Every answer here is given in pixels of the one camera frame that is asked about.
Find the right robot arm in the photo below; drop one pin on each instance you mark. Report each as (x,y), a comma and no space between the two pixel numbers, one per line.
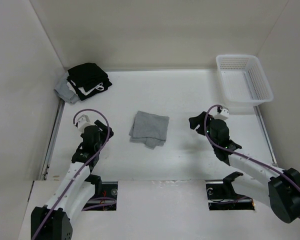
(277,188)

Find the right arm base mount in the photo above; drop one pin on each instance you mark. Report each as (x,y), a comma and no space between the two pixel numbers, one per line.
(221,195)

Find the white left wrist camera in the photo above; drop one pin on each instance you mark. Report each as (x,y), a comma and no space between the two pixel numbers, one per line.
(82,123)

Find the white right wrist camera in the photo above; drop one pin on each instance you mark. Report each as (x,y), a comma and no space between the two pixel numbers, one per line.
(222,113)

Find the grey tank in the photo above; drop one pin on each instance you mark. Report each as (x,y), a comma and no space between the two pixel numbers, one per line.
(149,129)
(62,90)

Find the white plastic basket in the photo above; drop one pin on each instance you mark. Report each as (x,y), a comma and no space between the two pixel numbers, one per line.
(243,81)

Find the folded black tank top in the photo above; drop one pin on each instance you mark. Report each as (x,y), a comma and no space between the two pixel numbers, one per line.
(88,75)

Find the folded white tank top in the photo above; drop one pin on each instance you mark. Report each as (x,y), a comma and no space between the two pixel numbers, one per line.
(98,87)

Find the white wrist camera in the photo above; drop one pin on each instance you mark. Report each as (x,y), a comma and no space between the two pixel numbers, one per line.
(82,123)
(222,113)

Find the folded grey tank top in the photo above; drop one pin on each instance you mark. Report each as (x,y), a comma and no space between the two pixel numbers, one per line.
(62,90)

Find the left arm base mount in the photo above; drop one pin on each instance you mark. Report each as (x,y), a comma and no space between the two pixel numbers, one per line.
(104,199)

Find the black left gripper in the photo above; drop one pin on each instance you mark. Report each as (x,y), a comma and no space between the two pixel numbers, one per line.
(103,131)

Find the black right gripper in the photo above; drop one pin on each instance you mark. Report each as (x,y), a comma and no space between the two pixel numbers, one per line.
(200,119)

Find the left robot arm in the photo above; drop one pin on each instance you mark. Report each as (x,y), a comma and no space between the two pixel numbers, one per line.
(55,219)

